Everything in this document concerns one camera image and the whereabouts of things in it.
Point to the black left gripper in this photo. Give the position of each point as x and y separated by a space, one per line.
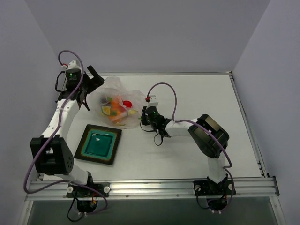
86 82

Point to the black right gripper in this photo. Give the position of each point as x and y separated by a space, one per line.
145 117

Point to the bright red fake apple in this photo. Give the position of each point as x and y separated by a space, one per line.
127 104

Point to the printed clear plastic bag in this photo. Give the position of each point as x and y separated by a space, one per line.
114 89

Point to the orange fake fruit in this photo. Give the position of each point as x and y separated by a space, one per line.
116 109

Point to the dark red fake apple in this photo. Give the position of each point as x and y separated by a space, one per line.
104 100

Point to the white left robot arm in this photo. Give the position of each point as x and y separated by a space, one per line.
51 153

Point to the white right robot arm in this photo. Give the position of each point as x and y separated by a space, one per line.
210 137

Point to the teal square ceramic plate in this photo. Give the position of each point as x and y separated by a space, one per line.
98 144

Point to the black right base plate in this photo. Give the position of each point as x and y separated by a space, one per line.
210 188

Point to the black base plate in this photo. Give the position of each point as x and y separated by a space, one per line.
92 190
210 188

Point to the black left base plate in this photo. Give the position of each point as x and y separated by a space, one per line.
92 190

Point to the aluminium front rail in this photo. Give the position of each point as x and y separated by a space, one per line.
162 189

